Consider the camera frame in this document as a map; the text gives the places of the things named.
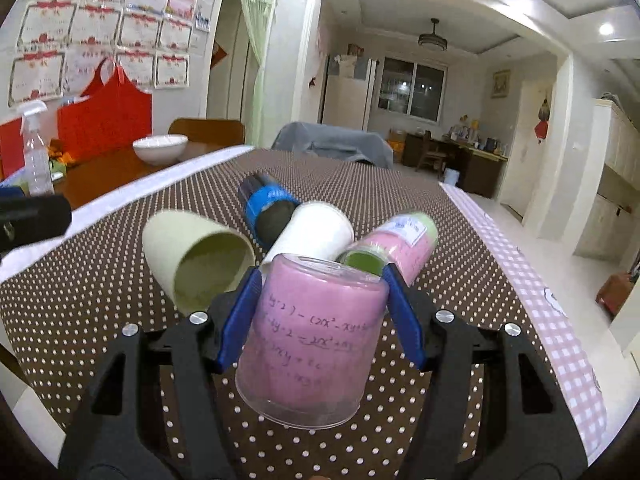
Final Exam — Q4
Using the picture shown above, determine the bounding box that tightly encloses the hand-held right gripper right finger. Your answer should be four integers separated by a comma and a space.
382, 262, 587, 480

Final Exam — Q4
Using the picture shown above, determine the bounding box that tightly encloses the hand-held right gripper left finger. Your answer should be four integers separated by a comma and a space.
58, 266, 263, 480

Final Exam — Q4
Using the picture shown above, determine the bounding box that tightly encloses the pink cup with writing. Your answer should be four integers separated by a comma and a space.
235, 253, 391, 428

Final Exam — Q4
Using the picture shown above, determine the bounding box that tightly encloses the cream cup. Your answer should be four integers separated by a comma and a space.
142, 210, 256, 316

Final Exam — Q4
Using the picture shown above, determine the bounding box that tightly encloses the pink and green cup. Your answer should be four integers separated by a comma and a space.
336, 213, 439, 288

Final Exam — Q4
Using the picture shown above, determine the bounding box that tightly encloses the white cup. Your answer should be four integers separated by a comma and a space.
262, 201, 355, 267

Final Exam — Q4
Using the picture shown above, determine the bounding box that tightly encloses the clear spray bottle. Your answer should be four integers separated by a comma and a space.
17, 100, 55, 197

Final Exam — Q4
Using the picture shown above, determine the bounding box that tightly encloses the wooden dining table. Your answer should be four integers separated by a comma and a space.
50, 141, 226, 211

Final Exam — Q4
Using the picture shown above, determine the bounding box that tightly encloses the brown polka dot tablecloth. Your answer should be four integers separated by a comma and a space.
0, 148, 610, 480

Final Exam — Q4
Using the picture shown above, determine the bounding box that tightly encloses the red plastic bag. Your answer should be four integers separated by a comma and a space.
56, 57, 153, 161

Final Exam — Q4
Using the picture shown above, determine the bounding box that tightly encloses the white bowl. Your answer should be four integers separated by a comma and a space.
132, 135, 189, 166

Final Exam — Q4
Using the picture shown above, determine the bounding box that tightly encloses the cluttered wooden desk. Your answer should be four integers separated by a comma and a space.
403, 132, 508, 199

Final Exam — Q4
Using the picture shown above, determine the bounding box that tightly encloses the wooden chair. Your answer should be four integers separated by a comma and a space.
168, 118, 246, 146

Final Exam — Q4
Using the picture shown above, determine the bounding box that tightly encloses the grey cloth covered chair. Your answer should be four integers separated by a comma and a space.
271, 121, 394, 169

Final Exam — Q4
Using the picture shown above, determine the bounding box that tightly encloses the red stool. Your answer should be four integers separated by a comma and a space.
596, 272, 638, 319

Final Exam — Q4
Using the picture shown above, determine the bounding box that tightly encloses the window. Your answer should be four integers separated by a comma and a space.
377, 57, 447, 123

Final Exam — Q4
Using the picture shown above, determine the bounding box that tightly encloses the white refrigerator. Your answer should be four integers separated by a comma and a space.
321, 54, 377, 131

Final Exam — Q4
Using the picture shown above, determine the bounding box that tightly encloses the white cabinet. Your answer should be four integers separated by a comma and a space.
573, 98, 640, 264

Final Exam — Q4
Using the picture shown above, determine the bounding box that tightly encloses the green door curtain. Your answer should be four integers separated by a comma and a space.
230, 0, 278, 148

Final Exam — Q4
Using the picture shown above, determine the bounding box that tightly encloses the ceiling fan lamp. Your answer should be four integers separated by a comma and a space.
418, 18, 447, 52

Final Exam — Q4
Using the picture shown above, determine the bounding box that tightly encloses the wall of framed certificates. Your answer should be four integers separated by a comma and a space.
7, 0, 211, 107

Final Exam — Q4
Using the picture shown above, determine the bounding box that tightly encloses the red hanging wall ornament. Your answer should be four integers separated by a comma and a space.
534, 98, 553, 145

